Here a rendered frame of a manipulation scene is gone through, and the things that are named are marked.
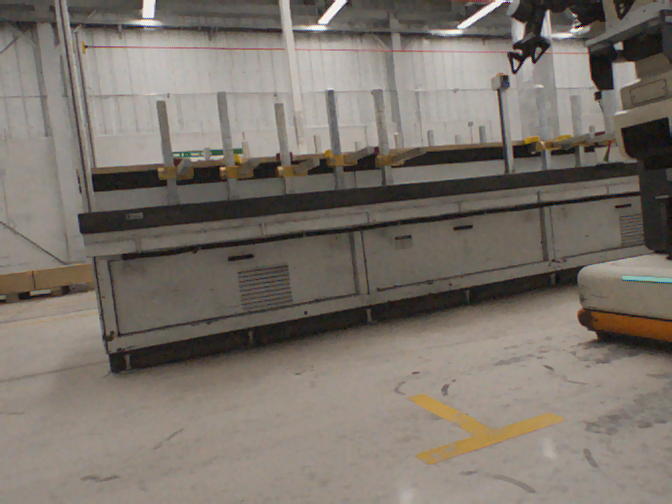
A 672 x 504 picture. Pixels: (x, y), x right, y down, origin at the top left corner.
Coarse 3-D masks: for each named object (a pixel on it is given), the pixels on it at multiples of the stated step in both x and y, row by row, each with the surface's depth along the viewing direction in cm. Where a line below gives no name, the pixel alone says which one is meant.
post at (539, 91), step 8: (536, 88) 286; (536, 96) 287; (544, 96) 286; (536, 104) 288; (544, 104) 286; (544, 112) 286; (544, 120) 286; (544, 128) 286; (544, 136) 286; (544, 152) 287; (544, 160) 288
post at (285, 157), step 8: (280, 104) 230; (280, 112) 230; (280, 120) 230; (280, 128) 230; (280, 136) 231; (280, 144) 231; (280, 152) 233; (288, 152) 232; (288, 160) 232; (288, 176) 232; (288, 184) 232
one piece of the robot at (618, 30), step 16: (640, 16) 163; (656, 16) 150; (608, 32) 174; (624, 32) 161; (640, 32) 163; (656, 32) 156; (592, 48) 172; (608, 48) 169; (640, 48) 165; (656, 48) 161; (592, 64) 174; (608, 64) 177; (592, 80) 174; (608, 80) 177
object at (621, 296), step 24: (600, 264) 191; (624, 264) 184; (648, 264) 177; (600, 288) 184; (624, 288) 175; (648, 288) 167; (600, 312) 186; (624, 312) 177; (648, 312) 168; (624, 336) 181; (648, 336) 169
